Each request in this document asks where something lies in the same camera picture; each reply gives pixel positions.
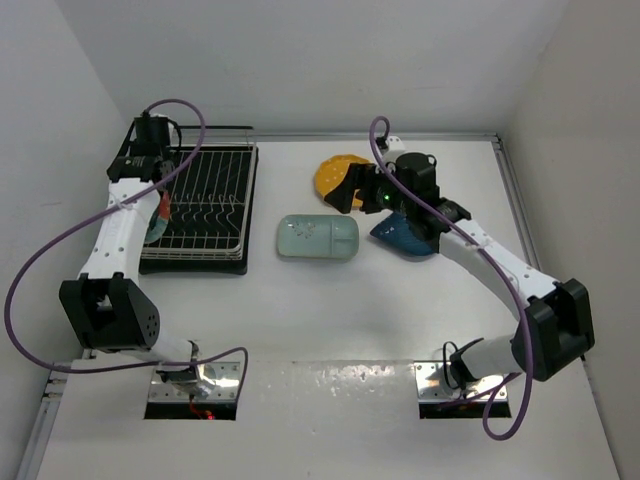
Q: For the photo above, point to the light green divided tray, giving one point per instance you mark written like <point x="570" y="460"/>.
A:
<point x="327" y="237"/>

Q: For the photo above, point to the black drip tray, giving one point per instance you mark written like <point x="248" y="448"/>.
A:
<point x="195" y="267"/>

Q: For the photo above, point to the yellow dotted plate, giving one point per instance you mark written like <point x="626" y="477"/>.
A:
<point x="332" y="172"/>

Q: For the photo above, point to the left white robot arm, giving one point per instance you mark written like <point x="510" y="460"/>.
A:
<point x="105" y="305"/>

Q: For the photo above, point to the metal base plate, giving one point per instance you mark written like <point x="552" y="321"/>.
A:
<point x="225" y="380"/>
<point x="436" y="385"/>

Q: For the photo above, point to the red blue floral plate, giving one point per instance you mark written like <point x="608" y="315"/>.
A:
<point x="159" y="220"/>

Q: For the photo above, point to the dark blue leaf dish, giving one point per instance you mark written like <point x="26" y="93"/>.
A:
<point x="394" y="232"/>

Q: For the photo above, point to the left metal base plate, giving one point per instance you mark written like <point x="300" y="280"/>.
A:
<point x="225" y="380"/>

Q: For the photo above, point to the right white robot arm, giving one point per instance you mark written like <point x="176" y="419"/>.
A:
<point x="554" y="318"/>

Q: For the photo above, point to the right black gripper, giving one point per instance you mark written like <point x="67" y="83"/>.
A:
<point x="364" y="177"/>

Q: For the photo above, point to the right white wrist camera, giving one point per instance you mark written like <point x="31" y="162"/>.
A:
<point x="390" y="147"/>

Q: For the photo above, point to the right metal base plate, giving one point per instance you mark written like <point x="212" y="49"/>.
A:
<point x="436" y="385"/>

